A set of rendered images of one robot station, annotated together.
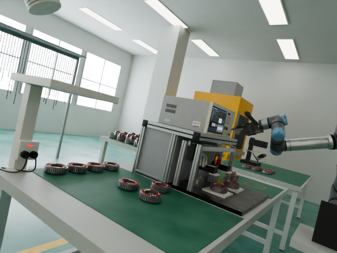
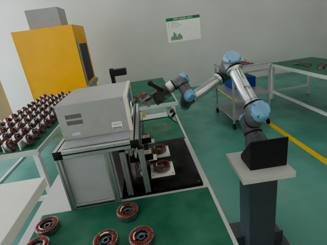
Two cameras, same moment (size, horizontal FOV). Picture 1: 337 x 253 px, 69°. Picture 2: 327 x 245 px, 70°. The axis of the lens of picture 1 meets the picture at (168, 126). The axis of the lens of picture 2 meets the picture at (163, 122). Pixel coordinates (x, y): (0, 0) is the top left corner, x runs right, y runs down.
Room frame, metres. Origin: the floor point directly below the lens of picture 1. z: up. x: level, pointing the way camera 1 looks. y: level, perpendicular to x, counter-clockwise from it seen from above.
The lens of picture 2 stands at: (0.44, 0.35, 1.61)
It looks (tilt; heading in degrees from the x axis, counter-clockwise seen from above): 21 degrees down; 323
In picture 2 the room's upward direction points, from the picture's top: 8 degrees counter-clockwise
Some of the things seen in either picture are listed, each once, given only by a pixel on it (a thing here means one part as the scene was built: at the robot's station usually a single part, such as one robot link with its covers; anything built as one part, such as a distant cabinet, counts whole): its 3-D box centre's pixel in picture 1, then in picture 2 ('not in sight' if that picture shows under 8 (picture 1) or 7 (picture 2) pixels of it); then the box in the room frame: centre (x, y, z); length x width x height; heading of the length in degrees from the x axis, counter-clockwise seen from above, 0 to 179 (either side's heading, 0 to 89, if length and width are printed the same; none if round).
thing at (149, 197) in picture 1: (150, 195); (141, 237); (1.18, 0.01, 0.77); 0.11 x 0.11 x 0.04
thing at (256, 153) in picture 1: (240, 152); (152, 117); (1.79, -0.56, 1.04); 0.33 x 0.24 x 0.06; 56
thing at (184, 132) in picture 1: (193, 133); (105, 126); (1.81, -0.20, 1.09); 0.68 x 0.44 x 0.05; 146
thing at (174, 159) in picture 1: (196, 158); (120, 148); (1.77, -0.25, 0.92); 0.66 x 0.01 x 0.30; 146
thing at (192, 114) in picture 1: (198, 117); (100, 107); (1.82, -0.20, 1.22); 0.44 x 0.39 x 0.20; 146
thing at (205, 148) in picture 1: (219, 149); (140, 130); (1.68, -0.38, 1.03); 0.62 x 0.01 x 0.03; 146
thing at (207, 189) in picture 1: (217, 191); (162, 169); (1.53, -0.39, 0.78); 0.15 x 0.15 x 0.01; 56
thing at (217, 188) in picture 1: (218, 187); (161, 166); (1.53, -0.39, 0.80); 0.11 x 0.11 x 0.04
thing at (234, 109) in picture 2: not in sight; (240, 90); (2.69, -3.04, 0.51); 1.01 x 0.60 x 1.01; 146
